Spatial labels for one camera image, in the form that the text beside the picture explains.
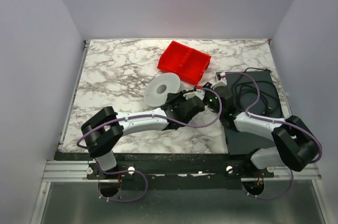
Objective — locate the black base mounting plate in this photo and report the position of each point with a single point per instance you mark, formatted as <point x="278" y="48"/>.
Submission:
<point x="172" y="171"/>

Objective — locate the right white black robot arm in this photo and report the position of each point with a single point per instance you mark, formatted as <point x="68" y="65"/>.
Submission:
<point x="295" y="145"/>

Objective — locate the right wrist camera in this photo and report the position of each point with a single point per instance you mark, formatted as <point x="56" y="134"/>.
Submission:
<point x="220" y="80"/>

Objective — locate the black flat box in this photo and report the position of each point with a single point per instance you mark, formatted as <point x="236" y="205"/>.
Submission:
<point x="243" y="88"/>

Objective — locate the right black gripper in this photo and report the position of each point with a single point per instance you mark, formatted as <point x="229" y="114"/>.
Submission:
<point x="208" y="88"/>

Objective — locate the white plastic cable spool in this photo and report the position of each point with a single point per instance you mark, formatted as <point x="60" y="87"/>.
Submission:
<point x="155" y="94"/>

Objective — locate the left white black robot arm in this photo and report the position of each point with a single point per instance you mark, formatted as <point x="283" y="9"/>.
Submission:
<point x="114" y="125"/>

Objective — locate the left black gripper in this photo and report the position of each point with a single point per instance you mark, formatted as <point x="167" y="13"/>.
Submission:
<point x="172" y="100"/>

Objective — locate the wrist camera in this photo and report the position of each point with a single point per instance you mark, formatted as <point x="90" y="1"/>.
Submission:
<point x="220" y="80"/>
<point x="195" y="92"/>

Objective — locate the aluminium extrusion rail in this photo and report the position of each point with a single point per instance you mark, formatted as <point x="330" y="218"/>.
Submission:
<point x="80" y="171"/>

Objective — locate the red plastic bin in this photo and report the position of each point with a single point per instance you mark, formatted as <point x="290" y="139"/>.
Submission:
<point x="188" y="63"/>

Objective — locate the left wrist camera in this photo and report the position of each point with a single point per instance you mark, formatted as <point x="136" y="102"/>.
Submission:
<point x="195" y="92"/>

